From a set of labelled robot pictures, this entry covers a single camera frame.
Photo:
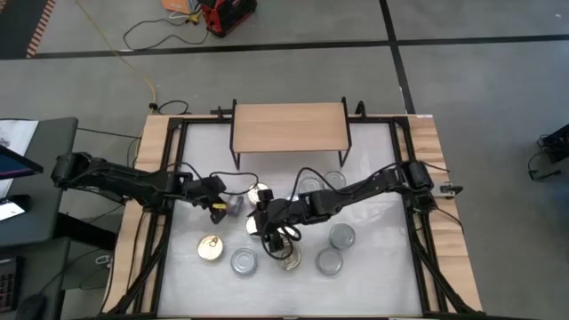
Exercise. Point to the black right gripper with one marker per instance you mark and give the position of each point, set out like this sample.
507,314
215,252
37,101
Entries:
289,211

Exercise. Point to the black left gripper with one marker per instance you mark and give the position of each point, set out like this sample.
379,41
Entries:
202,191

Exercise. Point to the tuna can green white label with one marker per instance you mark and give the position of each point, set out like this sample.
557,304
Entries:
243,261
310,183
334,178
329,260
342,235

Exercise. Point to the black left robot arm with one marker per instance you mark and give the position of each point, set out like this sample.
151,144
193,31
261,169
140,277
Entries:
133,182

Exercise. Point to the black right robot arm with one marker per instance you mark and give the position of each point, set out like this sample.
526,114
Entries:
369,184

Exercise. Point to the wooden shelf black metal legs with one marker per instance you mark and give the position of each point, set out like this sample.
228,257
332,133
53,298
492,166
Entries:
289,126

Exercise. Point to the white carabiner clip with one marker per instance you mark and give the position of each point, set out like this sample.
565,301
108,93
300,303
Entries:
103,259

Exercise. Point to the black desk base bar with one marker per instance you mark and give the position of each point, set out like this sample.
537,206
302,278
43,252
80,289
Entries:
84,231

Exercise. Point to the dark grey side desk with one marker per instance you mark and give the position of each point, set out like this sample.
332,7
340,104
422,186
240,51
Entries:
44,275

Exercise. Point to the red black equipment case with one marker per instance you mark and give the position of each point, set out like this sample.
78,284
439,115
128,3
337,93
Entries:
226,15

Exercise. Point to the orange folder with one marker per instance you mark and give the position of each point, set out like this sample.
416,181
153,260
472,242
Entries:
175,5

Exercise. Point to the dark flat monitor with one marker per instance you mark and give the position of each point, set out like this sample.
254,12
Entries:
18,166

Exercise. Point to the white paper sheet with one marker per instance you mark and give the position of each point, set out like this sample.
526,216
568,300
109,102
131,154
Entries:
20,133

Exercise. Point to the black computer mouse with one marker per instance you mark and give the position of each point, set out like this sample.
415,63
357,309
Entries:
31,307

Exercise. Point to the black keyboard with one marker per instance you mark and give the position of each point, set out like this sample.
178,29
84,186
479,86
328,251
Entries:
9,284

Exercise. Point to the black mat orange striped edge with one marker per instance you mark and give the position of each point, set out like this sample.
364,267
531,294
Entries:
18,26

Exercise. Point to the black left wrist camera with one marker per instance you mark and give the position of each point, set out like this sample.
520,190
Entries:
216,183

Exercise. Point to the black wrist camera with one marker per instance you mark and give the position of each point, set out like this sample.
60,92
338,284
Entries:
216,183
265,195

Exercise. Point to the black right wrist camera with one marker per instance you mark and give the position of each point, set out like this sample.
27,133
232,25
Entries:
265,195

